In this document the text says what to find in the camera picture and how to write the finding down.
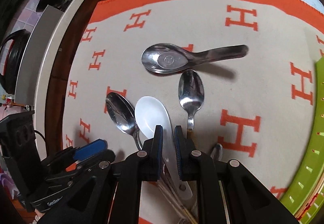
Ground white ceramic soup spoon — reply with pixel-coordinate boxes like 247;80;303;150
134;96;193;201

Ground steel fork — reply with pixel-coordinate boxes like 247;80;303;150
157;163;197;224

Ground steel teaspoon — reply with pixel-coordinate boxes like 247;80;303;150
106;92;143;150

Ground wood-handled steel spoon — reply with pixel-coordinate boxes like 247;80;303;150
178;69;205;139

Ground large steel soup spoon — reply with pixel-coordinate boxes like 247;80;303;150
141;43;249;75

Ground small steel spoon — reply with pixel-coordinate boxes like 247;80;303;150
210;143;223;161

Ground orange beige H-pattern cloth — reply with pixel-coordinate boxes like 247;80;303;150
61;0;324;224

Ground green plastic utensil tray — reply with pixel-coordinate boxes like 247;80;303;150
281;58;323;223

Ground black rice cooker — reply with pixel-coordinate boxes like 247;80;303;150
1;29;31;95

